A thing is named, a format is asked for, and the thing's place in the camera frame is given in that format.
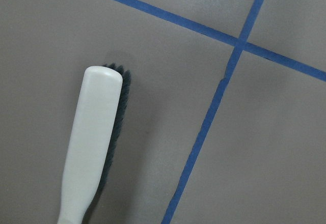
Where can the white brush with dark bristles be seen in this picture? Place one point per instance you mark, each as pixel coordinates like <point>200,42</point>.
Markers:
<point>96,128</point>

